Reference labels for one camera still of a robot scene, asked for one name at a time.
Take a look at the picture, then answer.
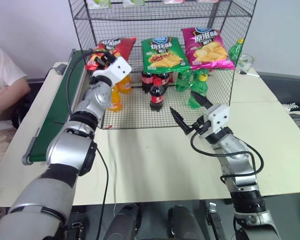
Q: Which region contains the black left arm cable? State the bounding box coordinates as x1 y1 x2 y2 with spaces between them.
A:
66 49 115 116

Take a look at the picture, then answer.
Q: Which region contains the green soda bottle yellow cap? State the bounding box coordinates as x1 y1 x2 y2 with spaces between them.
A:
227 37 245 64
188 70 211 110

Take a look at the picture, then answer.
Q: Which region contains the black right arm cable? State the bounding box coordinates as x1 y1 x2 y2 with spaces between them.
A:
190 131 264 185

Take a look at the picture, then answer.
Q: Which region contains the red chips bag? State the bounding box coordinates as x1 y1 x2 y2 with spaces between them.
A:
86 36 137 72

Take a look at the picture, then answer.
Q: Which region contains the cola bottle red cap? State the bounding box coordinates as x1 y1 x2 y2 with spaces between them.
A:
149 77 169 112

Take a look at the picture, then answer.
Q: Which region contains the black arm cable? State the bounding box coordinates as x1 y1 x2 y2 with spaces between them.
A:
66 49 115 116
190 131 264 185

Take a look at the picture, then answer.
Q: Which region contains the black wire rack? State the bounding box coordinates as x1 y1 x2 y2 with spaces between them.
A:
68 0 257 130

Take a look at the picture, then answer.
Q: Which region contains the thin black hanging cable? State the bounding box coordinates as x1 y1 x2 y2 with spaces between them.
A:
95 146 110 240

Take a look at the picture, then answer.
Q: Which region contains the green conveyor belt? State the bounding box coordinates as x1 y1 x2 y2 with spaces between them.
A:
22 49 96 166

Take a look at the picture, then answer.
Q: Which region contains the cola bottle red label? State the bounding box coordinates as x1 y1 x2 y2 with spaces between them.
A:
141 70 155 94
159 71 176 89

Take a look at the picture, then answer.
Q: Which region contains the dark rounded shape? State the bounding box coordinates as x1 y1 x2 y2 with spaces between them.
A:
167 204 203 240
104 202 141 240

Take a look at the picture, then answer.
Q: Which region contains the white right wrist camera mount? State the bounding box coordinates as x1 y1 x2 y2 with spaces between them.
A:
203 104 231 134

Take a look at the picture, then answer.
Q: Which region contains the grey conveyor motor box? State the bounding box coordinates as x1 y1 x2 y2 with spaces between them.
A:
55 63 68 76

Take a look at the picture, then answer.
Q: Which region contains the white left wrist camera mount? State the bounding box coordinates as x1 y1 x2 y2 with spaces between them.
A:
92 56 133 87

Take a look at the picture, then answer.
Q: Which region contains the green snack pack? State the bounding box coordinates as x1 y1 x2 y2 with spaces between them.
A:
123 0 146 8
86 0 112 10

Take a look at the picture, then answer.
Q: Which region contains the black chair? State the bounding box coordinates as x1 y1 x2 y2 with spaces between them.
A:
11 66 54 130

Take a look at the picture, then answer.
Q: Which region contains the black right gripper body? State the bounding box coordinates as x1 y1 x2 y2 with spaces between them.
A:
188 115 213 136

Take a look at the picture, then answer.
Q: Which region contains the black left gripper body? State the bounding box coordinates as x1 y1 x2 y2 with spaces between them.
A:
90 50 118 70

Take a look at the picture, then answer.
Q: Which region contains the green chips bag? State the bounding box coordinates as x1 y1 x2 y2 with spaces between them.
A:
141 36 192 74

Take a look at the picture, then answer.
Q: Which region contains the black white shoe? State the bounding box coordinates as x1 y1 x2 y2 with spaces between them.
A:
281 101 300 113

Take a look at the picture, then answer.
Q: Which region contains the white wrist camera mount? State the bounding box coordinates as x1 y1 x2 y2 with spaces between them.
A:
92 56 133 87
203 104 231 134

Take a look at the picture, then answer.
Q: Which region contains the magenta chips bag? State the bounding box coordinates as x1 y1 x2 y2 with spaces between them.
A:
181 26 236 71

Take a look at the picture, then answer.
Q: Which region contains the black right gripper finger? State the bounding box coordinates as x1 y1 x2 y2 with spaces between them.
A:
190 90 213 109
169 106 192 136

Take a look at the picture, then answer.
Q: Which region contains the person in white shirt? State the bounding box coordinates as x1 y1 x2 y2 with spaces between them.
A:
0 41 32 171

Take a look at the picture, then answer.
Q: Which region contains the white pen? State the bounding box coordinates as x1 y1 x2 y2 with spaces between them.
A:
237 70 261 78

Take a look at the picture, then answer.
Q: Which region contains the orange soda bottle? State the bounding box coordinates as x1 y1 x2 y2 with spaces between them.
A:
118 73 134 95
106 86 124 114

